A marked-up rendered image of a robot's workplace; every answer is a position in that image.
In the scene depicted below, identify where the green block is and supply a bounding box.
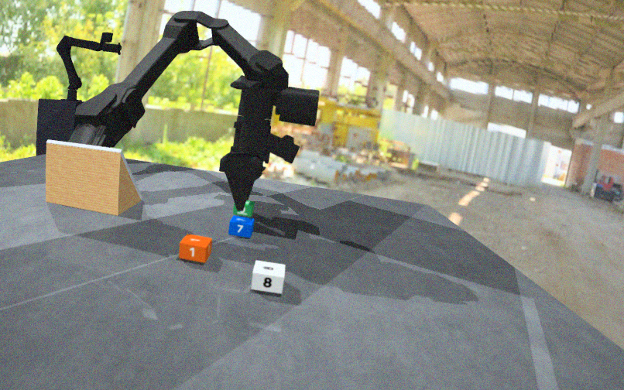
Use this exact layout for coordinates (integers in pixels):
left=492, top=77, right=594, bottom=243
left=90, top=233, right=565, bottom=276
left=233, top=200, right=255, bottom=217

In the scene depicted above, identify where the blue block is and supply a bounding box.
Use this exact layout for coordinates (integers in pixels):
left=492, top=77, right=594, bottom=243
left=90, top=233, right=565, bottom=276
left=228, top=215, right=254, bottom=238

